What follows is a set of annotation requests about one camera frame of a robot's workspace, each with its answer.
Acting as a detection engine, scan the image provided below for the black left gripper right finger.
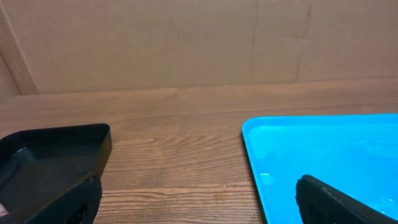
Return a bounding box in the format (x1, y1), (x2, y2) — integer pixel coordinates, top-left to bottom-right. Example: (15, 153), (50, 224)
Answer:
(295, 175), (397, 224)

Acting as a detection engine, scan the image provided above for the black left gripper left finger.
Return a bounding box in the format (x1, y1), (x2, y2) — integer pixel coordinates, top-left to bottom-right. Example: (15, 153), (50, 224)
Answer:
(0, 175), (103, 224)

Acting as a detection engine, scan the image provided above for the teal plastic tray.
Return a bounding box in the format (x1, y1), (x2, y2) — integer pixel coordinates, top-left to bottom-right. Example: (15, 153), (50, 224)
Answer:
(242, 114), (397, 223)

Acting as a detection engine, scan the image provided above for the black rectangular bin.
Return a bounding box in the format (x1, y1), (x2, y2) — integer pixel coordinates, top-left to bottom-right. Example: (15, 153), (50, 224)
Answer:
(1, 123), (112, 217)

